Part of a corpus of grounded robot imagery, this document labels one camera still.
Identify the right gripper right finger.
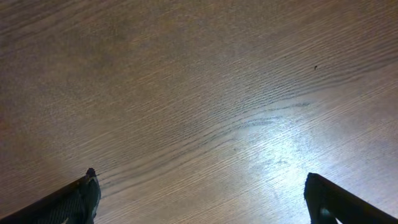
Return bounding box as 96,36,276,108
304,172,397,224

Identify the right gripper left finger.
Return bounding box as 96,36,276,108
1,168,101,224

